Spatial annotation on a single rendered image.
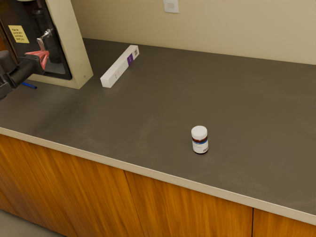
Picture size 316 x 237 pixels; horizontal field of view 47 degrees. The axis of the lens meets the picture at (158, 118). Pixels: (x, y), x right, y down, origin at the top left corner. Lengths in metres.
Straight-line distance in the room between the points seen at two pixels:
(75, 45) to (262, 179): 0.89
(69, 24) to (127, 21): 0.40
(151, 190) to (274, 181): 0.43
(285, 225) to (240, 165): 0.22
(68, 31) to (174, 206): 0.77
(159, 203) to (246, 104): 0.48
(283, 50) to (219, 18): 0.29
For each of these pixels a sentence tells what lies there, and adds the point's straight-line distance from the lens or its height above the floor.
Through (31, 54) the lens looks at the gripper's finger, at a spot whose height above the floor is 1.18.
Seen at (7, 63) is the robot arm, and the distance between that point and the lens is 1.32.
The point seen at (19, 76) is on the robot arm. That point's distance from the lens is 1.35.
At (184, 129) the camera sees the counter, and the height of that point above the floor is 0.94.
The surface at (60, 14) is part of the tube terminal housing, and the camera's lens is 1.44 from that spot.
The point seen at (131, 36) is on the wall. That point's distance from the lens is 1.83.
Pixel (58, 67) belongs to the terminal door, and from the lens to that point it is 1.54.
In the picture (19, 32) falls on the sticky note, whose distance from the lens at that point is 1.58.
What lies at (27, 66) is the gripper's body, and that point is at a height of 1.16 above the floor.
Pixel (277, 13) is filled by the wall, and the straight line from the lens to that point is 1.51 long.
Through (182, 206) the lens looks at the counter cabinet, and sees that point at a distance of 1.27.
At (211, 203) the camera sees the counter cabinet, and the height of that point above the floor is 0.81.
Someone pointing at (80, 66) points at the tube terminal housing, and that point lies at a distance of 1.55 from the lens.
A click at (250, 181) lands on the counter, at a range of 1.08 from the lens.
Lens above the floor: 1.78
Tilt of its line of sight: 40 degrees down
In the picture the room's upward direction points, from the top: 11 degrees counter-clockwise
